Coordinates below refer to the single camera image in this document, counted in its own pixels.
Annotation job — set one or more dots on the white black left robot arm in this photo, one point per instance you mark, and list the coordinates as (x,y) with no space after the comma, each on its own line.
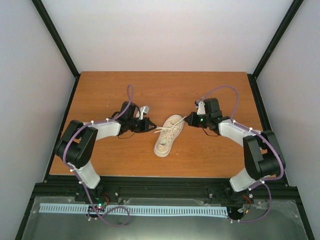
(76,145)

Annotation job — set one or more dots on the white shoelace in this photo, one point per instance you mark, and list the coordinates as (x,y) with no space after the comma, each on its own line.
(171,126)

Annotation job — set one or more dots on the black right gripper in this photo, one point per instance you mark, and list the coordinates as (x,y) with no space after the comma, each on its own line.
(193,121)

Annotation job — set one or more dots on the white canvas sneaker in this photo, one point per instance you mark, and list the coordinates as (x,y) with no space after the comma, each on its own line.
(166,138)

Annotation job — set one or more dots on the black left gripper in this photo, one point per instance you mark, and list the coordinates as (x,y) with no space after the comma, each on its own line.
(146,121)

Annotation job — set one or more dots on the black frame rail right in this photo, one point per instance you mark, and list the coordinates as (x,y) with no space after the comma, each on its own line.
(283,26)

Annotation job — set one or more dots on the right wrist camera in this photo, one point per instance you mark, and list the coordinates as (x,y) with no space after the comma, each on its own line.
(200,106)

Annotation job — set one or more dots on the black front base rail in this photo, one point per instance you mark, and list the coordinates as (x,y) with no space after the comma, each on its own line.
(114,189)

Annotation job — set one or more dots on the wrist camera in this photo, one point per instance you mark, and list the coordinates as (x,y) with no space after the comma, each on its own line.
(143,111)
(200,106)

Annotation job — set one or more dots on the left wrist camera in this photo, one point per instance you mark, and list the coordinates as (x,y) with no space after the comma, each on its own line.
(143,111)

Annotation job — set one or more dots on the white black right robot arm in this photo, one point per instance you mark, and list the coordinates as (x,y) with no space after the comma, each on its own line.
(262,155)

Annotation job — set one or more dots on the light blue cable duct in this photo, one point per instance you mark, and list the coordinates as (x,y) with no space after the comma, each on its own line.
(136,210)

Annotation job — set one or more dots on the black frame rail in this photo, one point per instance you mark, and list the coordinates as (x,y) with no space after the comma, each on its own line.
(283,26)
(50,26)

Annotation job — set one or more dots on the black frame rail left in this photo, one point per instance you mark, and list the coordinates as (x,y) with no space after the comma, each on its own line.
(50,26)

